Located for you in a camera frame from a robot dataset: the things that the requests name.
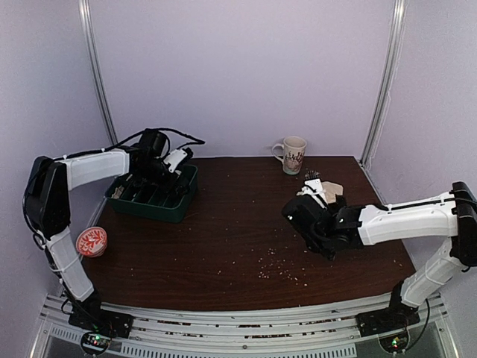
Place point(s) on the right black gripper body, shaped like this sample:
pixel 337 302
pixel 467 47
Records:
pixel 311 245

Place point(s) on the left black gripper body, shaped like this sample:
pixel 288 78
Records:
pixel 166 185

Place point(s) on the cream underwear navy trim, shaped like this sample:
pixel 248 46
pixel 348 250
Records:
pixel 332 191

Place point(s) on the green compartment tray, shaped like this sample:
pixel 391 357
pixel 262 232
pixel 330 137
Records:
pixel 150 201

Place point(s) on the white patterned ceramic mug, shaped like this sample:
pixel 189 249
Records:
pixel 290 152

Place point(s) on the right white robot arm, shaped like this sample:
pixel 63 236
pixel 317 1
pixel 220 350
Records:
pixel 451 215

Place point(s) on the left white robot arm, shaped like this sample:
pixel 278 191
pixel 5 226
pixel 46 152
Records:
pixel 46 204

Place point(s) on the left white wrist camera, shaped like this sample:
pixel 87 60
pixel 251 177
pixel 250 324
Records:
pixel 177 157

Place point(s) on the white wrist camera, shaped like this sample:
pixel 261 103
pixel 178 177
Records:
pixel 177 157
pixel 312 186

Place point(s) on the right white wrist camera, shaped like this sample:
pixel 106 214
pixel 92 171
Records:
pixel 312 186

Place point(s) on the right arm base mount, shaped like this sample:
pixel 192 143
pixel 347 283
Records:
pixel 382 321

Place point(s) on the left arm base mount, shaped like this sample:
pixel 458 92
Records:
pixel 112 324

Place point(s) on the left aluminium frame post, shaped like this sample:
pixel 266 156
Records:
pixel 98 81

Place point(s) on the aluminium frame post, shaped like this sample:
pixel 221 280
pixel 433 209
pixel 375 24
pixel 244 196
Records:
pixel 98 81
pixel 384 93

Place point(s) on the right aluminium frame post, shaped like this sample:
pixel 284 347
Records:
pixel 384 93

